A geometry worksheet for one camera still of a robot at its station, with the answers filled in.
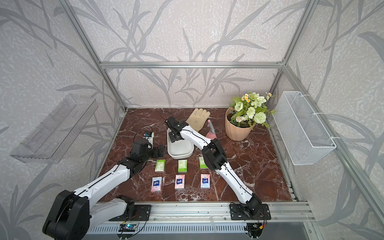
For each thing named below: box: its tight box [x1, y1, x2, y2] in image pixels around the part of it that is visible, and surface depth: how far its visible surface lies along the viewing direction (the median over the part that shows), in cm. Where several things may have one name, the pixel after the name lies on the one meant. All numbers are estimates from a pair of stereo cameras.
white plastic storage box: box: [167, 128, 194, 159], surface depth 96 cm
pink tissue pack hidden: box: [200, 174, 211, 189], surface depth 83 cm
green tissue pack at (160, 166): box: [154, 159, 166, 173], surface depth 89 cm
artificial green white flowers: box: [229, 92, 276, 130], surface depth 82 cm
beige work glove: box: [185, 108, 211, 132], surface depth 118 cm
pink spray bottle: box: [206, 119, 217, 140], surface depth 88 cm
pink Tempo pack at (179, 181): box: [175, 174, 185, 190], surface depth 83 cm
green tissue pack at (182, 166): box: [178, 159, 188, 173], surface depth 89 cm
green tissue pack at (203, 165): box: [199, 156, 209, 170], surface depth 90 cm
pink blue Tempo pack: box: [151, 176, 163, 192], surface depth 82 cm
